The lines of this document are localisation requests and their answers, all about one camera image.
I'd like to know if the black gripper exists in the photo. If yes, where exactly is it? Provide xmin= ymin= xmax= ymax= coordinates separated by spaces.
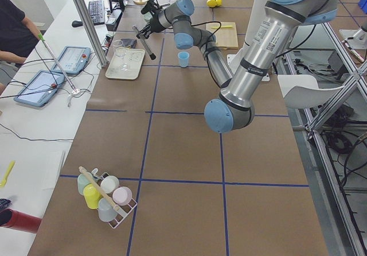
xmin=136 ymin=0 xmax=168 ymax=39

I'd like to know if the steel muddler with black tip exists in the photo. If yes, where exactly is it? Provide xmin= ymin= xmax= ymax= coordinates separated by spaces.
xmin=132 ymin=25 xmax=156 ymax=60

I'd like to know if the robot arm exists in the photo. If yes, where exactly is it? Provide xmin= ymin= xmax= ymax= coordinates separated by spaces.
xmin=204 ymin=0 xmax=337 ymax=133
xmin=138 ymin=0 xmax=233 ymax=88

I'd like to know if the light blue plastic cup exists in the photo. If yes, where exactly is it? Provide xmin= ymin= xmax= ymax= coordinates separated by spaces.
xmin=177 ymin=51 xmax=190 ymax=68

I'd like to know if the whole yellow lemon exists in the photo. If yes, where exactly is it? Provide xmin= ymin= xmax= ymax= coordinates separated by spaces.
xmin=206 ymin=0 xmax=222 ymax=8

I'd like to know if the white plastic cup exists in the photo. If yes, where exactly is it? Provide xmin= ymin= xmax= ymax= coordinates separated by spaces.
xmin=100 ymin=176 xmax=119 ymax=194

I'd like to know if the green plastic cup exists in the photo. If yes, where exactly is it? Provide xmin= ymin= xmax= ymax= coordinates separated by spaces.
xmin=77 ymin=173 xmax=90 ymax=195

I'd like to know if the pink plastic cup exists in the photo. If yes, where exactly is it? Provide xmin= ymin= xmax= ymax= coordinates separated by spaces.
xmin=112 ymin=187 xmax=132 ymax=205

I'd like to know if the yellow plastic cup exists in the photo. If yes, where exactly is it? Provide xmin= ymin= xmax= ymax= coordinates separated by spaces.
xmin=83 ymin=184 xmax=102 ymax=210

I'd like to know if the grey-blue plastic cup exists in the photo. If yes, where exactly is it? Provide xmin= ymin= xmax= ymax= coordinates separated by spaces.
xmin=97 ymin=198 xmax=117 ymax=222

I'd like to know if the grey folded cloth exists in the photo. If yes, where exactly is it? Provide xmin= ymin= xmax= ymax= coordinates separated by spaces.
xmin=121 ymin=38 xmax=137 ymax=49

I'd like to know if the clear wine glass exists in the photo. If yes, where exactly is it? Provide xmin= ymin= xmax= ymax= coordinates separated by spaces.
xmin=112 ymin=40 xmax=128 ymax=71

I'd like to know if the cream bear serving tray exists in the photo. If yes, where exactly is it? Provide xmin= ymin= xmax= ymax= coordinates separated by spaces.
xmin=105 ymin=49 xmax=145 ymax=80

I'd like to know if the black keyboard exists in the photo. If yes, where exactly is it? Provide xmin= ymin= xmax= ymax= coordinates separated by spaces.
xmin=88 ymin=0 xmax=105 ymax=25

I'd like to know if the black computer mouse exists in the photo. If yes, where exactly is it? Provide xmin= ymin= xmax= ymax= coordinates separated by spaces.
xmin=72 ymin=21 xmax=83 ymax=28

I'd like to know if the blue teach pendant far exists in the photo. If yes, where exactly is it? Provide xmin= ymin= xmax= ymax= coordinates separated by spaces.
xmin=58 ymin=46 xmax=91 ymax=76

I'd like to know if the blue teach pendant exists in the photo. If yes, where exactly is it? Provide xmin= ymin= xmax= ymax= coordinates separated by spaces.
xmin=58 ymin=46 xmax=91 ymax=76
xmin=14 ymin=71 xmax=65 ymax=107

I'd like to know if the yellow plastic knife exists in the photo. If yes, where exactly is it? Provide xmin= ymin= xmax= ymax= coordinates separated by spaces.
xmin=210 ymin=25 xmax=233 ymax=30

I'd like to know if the bamboo cutting board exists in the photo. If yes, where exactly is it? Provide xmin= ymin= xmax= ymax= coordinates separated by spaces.
xmin=206 ymin=22 xmax=239 ymax=49

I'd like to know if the metal rod with green tip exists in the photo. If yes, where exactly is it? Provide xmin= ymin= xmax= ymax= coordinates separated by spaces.
xmin=38 ymin=33 xmax=80 ymax=96

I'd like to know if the blue teach pendant near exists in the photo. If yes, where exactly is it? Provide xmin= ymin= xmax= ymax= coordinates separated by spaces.
xmin=14 ymin=71 xmax=65 ymax=107

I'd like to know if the person in black shirt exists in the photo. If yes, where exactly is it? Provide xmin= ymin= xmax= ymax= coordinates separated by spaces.
xmin=0 ymin=0 xmax=40 ymax=95

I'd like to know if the red cylinder bottle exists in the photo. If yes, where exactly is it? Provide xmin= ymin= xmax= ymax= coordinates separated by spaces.
xmin=1 ymin=208 xmax=42 ymax=234

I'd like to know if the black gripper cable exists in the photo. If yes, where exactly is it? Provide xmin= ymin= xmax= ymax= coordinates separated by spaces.
xmin=189 ymin=21 xmax=223 ymax=84

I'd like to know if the aluminium frame post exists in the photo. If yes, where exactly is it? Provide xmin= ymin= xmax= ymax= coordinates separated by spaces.
xmin=73 ymin=0 xmax=108 ymax=68

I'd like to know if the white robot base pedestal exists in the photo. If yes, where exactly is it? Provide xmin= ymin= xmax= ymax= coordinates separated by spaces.
xmin=229 ymin=0 xmax=270 ymax=75

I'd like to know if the wooden rack handle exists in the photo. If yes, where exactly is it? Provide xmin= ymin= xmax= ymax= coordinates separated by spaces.
xmin=79 ymin=166 xmax=120 ymax=212

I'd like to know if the white wire cup rack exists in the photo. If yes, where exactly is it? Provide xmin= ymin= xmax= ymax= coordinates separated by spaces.
xmin=92 ymin=168 xmax=137 ymax=228

